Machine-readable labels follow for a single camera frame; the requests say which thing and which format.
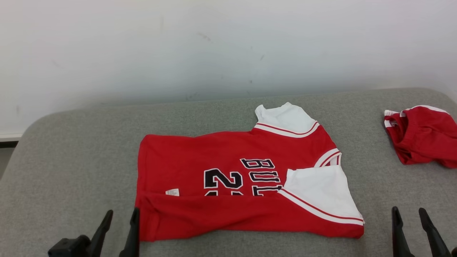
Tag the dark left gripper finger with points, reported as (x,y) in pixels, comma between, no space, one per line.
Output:
(132,239)
(100,239)

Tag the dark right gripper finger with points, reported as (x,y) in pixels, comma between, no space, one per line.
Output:
(435,239)
(400,239)

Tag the red shorts with white hem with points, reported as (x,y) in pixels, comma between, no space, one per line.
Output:
(425,139)

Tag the red white basketball jersey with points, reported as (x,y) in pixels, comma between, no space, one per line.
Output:
(214,153)

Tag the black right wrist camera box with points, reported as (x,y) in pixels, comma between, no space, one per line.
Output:
(455,252)

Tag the white and black wall baseboard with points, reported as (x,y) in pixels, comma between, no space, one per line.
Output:
(9,140)

